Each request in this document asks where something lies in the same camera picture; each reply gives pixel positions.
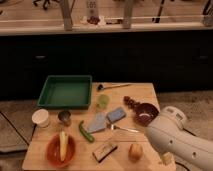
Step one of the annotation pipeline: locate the metal fork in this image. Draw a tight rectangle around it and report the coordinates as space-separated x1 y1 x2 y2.
107 123 139 133

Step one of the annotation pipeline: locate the green plastic cup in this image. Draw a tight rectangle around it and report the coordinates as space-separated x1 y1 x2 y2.
97 94 109 109

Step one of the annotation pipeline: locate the blue sponge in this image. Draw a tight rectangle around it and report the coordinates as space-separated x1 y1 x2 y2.
107 107 126 123

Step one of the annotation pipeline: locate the white paper cup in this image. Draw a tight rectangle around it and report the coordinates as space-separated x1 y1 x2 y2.
32 109 50 128

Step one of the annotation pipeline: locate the green plastic tray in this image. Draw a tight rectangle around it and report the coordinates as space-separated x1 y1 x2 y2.
37 75 92 110

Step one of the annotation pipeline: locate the bunch of red grapes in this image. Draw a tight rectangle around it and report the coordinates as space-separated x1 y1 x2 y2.
123 96 140 109

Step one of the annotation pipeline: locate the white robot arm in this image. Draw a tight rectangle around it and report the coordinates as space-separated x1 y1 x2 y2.
146 106 213 171

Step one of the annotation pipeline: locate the black floor cable left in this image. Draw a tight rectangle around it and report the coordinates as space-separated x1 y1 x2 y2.
0 111 37 147

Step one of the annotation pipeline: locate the orange bowl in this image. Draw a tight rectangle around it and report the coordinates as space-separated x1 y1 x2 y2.
45 134 76 168

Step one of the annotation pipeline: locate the yellow red apple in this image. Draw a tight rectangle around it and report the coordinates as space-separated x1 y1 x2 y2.
129 143 143 161

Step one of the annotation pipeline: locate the green chili pepper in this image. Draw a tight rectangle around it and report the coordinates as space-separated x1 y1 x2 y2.
79 120 95 143

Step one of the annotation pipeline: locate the dark purple bowl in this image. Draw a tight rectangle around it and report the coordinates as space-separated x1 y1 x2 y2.
135 103 159 127

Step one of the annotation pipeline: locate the grey folded cloth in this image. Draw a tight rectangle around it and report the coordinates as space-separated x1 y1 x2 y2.
87 113 106 133

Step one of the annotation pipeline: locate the small metal cup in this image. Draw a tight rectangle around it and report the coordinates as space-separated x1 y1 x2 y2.
58 110 71 126

